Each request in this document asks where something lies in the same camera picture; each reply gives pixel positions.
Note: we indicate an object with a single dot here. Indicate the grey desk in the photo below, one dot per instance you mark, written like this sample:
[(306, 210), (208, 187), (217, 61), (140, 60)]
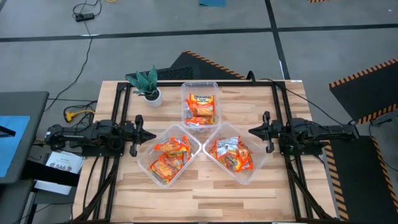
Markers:
[(37, 124)]

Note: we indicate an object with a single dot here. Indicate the yellow power plug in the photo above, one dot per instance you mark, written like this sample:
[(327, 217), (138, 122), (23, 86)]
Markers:
[(71, 115)]

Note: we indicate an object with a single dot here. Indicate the hazard-striped black floor mat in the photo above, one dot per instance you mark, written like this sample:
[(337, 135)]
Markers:
[(367, 93), (357, 177), (199, 67)]

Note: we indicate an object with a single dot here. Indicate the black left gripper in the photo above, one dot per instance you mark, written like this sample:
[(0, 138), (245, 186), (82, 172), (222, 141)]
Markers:
[(136, 133)]

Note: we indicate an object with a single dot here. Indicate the green plant in white pot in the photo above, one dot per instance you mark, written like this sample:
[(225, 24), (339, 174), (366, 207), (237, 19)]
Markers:
[(154, 99)]

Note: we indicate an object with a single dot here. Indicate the black power adapter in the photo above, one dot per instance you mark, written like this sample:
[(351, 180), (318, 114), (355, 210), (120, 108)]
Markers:
[(84, 16)]

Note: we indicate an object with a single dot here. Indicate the large clear plastic bin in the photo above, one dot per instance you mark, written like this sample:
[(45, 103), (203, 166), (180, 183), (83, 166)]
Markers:
[(231, 132)]

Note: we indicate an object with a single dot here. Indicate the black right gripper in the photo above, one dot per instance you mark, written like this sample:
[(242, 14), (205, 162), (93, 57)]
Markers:
[(272, 132)]

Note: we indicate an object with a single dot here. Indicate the plain white paper sheet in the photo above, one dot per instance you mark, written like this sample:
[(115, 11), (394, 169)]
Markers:
[(53, 187)]

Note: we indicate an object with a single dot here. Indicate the blue desk mat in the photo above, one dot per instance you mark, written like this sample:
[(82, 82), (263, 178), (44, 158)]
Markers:
[(15, 149)]

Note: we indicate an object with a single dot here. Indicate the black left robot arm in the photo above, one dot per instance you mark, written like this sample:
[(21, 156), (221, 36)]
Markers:
[(93, 132)]

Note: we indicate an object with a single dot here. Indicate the blue floor mat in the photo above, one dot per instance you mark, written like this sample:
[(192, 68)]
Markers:
[(212, 2)]

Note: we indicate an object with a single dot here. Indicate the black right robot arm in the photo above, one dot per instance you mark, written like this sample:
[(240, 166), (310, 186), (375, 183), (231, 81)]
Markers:
[(326, 130)]

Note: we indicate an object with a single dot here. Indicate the white printed paper sheet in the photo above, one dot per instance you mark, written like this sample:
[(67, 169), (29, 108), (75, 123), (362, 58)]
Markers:
[(64, 161)]

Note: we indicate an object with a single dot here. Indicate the labelled clear plastic bin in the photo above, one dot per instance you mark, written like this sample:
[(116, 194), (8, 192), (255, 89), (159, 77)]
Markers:
[(145, 158)]

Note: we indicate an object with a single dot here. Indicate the small clear plastic bin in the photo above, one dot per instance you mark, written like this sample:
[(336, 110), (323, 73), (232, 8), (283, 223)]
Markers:
[(202, 88)]

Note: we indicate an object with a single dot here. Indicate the black perforated floor plate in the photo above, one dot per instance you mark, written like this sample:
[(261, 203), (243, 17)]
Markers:
[(174, 74)]

